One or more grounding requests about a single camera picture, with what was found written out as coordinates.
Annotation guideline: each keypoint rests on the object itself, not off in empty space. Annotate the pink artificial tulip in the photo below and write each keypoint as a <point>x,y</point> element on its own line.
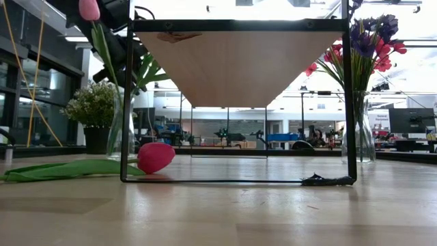
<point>89,9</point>

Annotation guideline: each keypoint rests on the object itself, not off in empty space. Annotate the clear glass vase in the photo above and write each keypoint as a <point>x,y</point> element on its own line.
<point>366,136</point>
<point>116,136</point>

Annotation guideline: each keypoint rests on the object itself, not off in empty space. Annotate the red artificial tulip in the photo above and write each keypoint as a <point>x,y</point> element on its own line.
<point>155,157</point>

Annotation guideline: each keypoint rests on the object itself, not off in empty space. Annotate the red artificial flower bunch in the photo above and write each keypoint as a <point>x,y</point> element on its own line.
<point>333,54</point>
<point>383,51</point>

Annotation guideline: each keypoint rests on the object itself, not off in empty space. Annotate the purple artificial flower bunch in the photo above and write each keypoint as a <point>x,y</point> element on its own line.
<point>363,44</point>

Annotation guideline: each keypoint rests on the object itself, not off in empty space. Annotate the ceiling light strip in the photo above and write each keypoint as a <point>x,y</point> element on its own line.
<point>76,39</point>

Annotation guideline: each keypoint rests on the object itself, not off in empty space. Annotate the potted green plant white blossoms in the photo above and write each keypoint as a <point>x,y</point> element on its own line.
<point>90,106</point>

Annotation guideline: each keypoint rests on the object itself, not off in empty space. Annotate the black background robot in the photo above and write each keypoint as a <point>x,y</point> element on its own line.
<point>172,137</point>
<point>229,135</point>

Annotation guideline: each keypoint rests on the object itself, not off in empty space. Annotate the blue background bin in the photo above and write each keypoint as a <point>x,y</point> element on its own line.
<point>278,137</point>

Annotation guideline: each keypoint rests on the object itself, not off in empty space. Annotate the black tape lump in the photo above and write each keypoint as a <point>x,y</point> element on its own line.
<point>324,181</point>

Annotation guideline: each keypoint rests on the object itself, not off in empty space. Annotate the black ceiling spotlight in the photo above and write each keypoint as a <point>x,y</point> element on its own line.
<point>380,86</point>

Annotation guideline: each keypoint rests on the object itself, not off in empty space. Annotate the dark computer monitor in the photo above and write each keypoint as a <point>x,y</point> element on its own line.
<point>411,120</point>

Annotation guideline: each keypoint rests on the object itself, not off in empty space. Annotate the black aluminium table frame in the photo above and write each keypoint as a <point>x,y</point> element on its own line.
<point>222,151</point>

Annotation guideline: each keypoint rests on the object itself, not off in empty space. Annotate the white wall sign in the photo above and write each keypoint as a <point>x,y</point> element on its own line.
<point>379,119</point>

